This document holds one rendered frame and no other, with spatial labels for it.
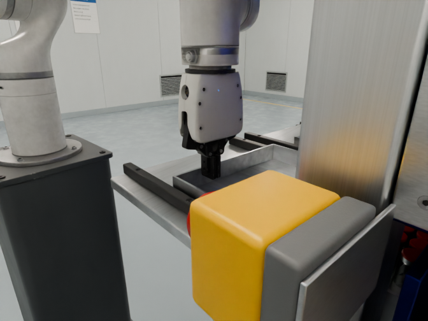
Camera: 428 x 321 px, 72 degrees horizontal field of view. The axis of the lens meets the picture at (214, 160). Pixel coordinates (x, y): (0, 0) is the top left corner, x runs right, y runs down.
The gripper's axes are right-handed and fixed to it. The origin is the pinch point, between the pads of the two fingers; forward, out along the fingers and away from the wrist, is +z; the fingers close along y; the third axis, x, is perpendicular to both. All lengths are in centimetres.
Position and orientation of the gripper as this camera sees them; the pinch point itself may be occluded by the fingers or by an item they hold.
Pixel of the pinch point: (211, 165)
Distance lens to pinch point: 49.2
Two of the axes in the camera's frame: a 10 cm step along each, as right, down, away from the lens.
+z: 0.0, 9.3, 3.6
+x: -6.7, -2.6, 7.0
